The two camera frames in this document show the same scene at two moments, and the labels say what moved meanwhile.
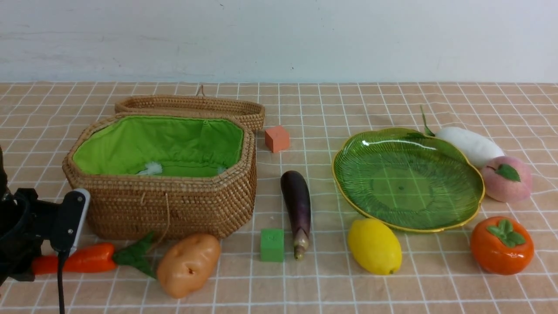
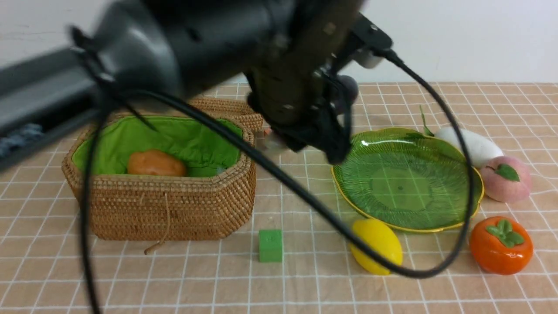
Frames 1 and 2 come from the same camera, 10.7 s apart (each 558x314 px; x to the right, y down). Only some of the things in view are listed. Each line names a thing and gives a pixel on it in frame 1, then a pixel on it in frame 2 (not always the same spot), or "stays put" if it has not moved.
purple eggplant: [297, 195] → [345, 91]
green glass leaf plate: [419, 182] stays put
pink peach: [507, 179] stays put
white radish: [477, 148] stays put
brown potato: [187, 263] → [154, 162]
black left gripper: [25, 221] → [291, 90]
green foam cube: [272, 245] stays put
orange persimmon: [501, 245] stays put
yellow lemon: [374, 246] stays put
